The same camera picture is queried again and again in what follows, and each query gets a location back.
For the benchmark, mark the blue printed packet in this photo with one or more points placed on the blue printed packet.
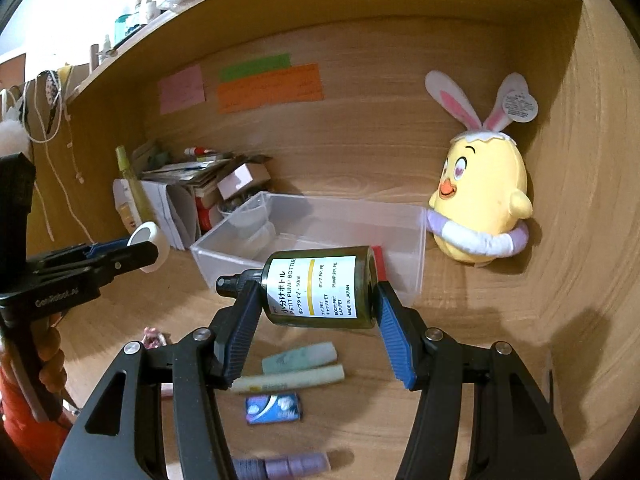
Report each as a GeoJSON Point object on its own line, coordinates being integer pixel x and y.
{"type": "Point", "coordinates": [274, 408]}

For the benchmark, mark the person's left hand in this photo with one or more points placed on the person's left hand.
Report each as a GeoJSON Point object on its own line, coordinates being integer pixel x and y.
{"type": "Point", "coordinates": [51, 360]}

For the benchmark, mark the orange sticky note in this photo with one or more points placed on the orange sticky note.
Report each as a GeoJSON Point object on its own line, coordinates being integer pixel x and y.
{"type": "Point", "coordinates": [267, 90]}

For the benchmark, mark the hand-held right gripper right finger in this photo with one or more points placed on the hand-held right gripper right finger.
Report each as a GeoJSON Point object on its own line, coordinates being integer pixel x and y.
{"type": "Point", "coordinates": [392, 330]}

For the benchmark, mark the green pump bottle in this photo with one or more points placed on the green pump bottle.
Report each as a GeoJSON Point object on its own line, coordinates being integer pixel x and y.
{"type": "Point", "coordinates": [320, 285]}

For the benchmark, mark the pile of papers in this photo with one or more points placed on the pile of papers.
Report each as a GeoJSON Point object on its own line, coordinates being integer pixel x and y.
{"type": "Point", "coordinates": [190, 167]}

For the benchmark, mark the small pink box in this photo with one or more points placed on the small pink box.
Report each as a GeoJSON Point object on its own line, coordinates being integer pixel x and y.
{"type": "Point", "coordinates": [242, 180]}

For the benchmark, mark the white fluffy ball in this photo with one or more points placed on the white fluffy ball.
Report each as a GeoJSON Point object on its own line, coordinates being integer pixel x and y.
{"type": "Point", "coordinates": [10, 137]}

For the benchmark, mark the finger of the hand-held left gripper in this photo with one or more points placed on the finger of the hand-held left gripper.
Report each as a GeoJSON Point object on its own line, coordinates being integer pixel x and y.
{"type": "Point", "coordinates": [132, 256]}
{"type": "Point", "coordinates": [107, 248]}

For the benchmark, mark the pink sticky note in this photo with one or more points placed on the pink sticky note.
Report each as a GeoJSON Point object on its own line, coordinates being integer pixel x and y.
{"type": "Point", "coordinates": [182, 89]}

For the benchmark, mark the mint green tube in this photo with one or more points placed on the mint green tube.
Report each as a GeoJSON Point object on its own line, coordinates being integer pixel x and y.
{"type": "Point", "coordinates": [300, 357]}

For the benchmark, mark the lilac ribbed tube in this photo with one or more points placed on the lilac ribbed tube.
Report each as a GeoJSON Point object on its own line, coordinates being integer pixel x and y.
{"type": "Point", "coordinates": [295, 465]}

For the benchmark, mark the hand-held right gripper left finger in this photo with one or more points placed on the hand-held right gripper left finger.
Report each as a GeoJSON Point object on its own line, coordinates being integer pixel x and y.
{"type": "Point", "coordinates": [242, 325]}

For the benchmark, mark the clear plastic cup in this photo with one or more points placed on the clear plastic cup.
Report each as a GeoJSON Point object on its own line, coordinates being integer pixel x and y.
{"type": "Point", "coordinates": [247, 212]}

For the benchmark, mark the yellow chick plush toy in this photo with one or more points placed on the yellow chick plush toy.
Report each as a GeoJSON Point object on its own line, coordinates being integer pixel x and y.
{"type": "Point", "coordinates": [480, 190]}

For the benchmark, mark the green sticky note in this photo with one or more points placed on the green sticky note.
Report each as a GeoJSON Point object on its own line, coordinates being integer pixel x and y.
{"type": "Point", "coordinates": [255, 67]}

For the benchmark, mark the red cloth pouch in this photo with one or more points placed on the red cloth pouch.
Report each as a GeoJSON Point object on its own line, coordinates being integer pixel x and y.
{"type": "Point", "coordinates": [380, 262]}

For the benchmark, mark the pink bead charm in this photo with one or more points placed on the pink bead charm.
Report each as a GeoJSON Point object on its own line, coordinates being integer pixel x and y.
{"type": "Point", "coordinates": [154, 337]}

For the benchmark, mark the group of small bottles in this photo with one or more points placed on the group of small bottles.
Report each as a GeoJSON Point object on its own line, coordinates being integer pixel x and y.
{"type": "Point", "coordinates": [130, 20]}

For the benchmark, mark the white sachet with orange label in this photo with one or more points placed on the white sachet with orange label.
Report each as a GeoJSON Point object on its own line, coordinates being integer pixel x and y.
{"type": "Point", "coordinates": [125, 210]}

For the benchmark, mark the red and white glue tube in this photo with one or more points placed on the red and white glue tube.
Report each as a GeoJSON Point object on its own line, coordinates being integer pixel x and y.
{"type": "Point", "coordinates": [200, 151]}

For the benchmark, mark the yellow-green spray bottle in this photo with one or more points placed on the yellow-green spray bottle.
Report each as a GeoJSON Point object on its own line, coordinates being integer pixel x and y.
{"type": "Point", "coordinates": [129, 180]}

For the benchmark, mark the white paper bag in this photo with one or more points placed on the white paper bag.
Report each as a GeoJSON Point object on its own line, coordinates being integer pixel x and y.
{"type": "Point", "coordinates": [165, 210]}

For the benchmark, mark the white marker pen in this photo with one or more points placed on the white marker pen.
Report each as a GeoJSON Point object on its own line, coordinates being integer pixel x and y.
{"type": "Point", "coordinates": [290, 379]}

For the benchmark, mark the red and white box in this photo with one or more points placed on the red and white box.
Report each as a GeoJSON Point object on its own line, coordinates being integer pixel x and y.
{"type": "Point", "coordinates": [207, 215]}

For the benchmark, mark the person's left forearm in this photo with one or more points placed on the person's left forearm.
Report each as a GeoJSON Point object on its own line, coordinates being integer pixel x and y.
{"type": "Point", "coordinates": [17, 410]}

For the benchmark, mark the clear plastic bin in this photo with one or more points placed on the clear plastic bin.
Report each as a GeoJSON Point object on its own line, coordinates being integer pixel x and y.
{"type": "Point", "coordinates": [325, 220]}

